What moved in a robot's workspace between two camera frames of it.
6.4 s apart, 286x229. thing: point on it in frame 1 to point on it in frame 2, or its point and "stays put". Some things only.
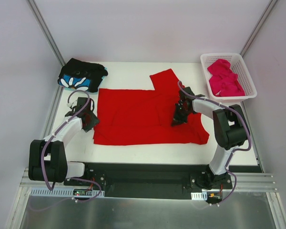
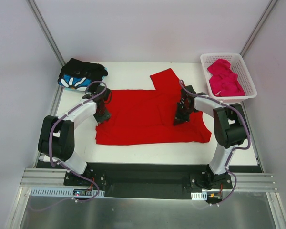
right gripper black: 179,117 stays put
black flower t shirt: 81,75 stays put
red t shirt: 144,117 stays put
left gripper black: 90,121 to 103,116
